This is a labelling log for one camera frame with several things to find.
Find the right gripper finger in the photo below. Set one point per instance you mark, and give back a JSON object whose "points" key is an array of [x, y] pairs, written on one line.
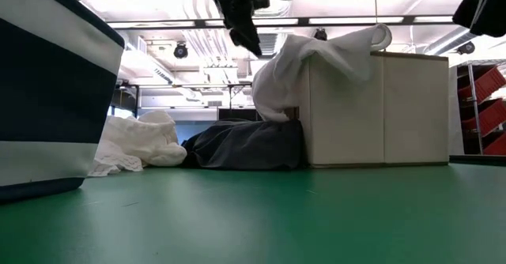
{"points": [[243, 31]]}

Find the large white cloth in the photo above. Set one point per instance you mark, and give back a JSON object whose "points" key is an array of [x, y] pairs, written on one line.
{"points": [[284, 78]]}

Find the dark grey logo garment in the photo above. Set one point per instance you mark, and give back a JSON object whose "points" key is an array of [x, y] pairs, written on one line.
{"points": [[245, 145]]}

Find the white lace knit garment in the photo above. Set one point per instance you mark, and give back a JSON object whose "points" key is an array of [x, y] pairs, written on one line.
{"points": [[146, 145]]}

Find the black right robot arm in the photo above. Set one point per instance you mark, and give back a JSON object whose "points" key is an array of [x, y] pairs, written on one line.
{"points": [[486, 11]]}

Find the ceiling air vent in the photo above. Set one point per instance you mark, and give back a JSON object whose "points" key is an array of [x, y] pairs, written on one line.
{"points": [[270, 44]]}

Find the black overhead light bar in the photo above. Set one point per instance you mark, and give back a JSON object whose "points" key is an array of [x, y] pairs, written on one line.
{"points": [[304, 21]]}

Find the black ceiling dome fixture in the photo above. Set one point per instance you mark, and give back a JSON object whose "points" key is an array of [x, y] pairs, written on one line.
{"points": [[181, 51], [466, 48]]}

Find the beige fabric storage box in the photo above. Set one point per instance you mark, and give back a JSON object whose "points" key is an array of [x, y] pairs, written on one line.
{"points": [[375, 118]]}

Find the green table mat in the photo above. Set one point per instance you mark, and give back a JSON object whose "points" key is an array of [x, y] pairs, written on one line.
{"points": [[253, 224]]}

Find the navy white striped fabric bin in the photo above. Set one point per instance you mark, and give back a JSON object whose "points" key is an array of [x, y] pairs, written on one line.
{"points": [[51, 98]]}

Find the metal shelf rack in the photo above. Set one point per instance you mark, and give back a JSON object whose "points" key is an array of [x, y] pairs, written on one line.
{"points": [[474, 98]]}

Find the red storage bin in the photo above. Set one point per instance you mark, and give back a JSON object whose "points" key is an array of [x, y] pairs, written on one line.
{"points": [[497, 145], [488, 84], [490, 118]]}

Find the black overhead camera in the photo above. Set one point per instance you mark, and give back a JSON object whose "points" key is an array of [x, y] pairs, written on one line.
{"points": [[320, 34]]}

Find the black table frame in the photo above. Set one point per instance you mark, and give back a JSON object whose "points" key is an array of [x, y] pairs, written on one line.
{"points": [[478, 159]]}

